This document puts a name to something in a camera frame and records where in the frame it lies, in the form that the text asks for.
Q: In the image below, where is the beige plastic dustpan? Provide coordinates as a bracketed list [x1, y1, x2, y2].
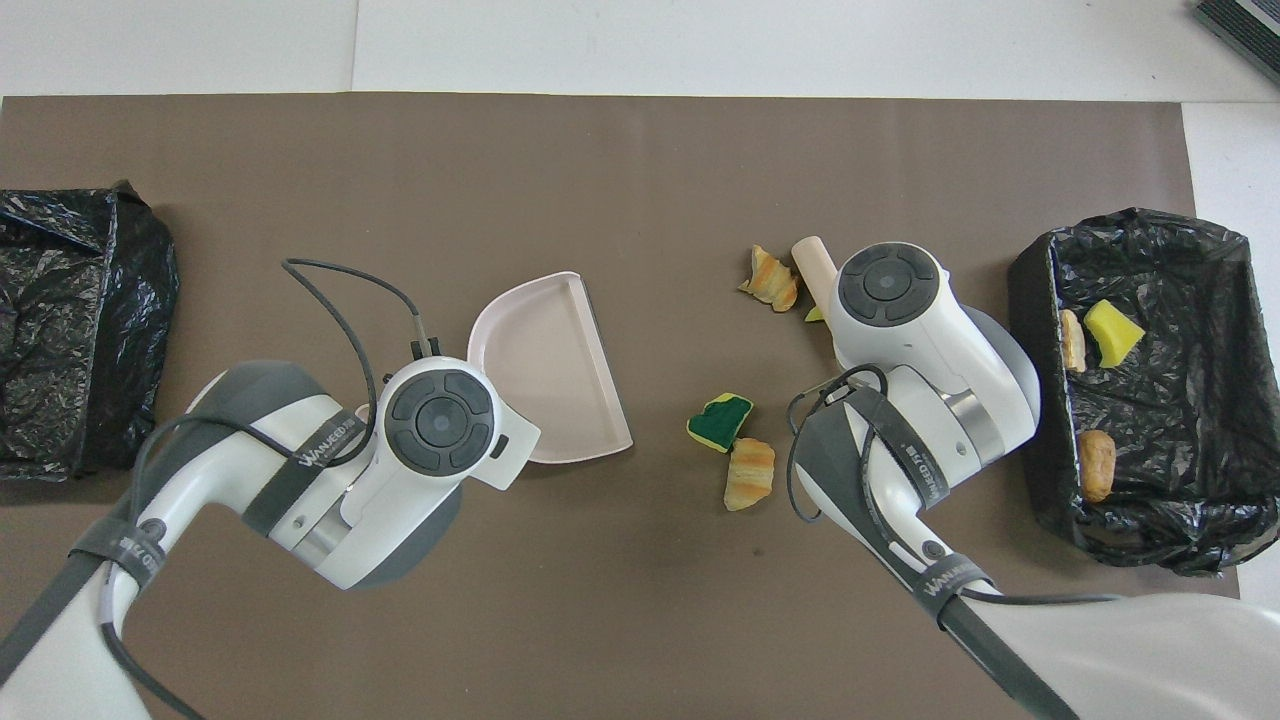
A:
[467, 271, 634, 466]

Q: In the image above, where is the green and yellow sponge piece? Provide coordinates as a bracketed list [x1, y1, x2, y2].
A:
[1085, 299, 1146, 369]
[686, 392, 755, 454]

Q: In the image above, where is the orange striped croissant piece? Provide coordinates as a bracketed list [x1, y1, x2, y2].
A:
[723, 437, 777, 512]
[1059, 309, 1088, 374]
[738, 245, 802, 313]

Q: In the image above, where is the beige brush with black bristles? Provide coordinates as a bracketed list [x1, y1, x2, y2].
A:
[791, 236, 839, 313]

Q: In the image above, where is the tan oval bread roll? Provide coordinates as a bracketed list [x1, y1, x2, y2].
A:
[1077, 430, 1117, 503]

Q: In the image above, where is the bin lined with black bag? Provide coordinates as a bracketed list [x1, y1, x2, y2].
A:
[0, 180, 181, 484]
[1006, 207, 1280, 577]

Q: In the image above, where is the brown table mat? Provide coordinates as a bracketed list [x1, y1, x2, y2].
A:
[0, 93, 1253, 720]

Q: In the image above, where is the dark grey ribbed device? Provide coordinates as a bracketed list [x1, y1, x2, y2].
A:
[1192, 0, 1280, 86]

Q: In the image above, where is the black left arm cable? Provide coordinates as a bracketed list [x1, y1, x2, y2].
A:
[100, 258, 446, 720]

